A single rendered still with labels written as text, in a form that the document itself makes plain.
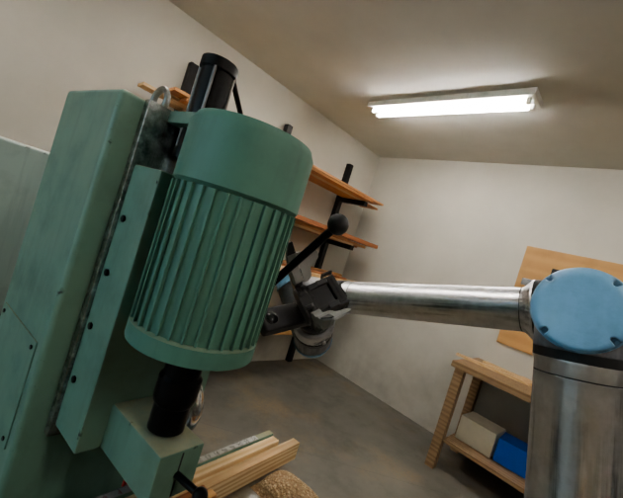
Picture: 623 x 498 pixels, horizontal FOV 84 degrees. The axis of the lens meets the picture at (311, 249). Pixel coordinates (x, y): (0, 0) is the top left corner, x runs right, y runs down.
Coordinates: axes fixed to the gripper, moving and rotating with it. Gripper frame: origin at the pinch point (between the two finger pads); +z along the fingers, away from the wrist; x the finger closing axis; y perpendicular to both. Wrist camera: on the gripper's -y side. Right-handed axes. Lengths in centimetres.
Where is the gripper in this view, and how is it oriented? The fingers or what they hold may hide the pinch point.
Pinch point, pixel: (306, 279)
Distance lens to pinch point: 55.3
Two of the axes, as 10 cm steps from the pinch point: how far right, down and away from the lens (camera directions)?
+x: 4.5, 7.7, -4.6
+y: 8.9, -3.7, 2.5
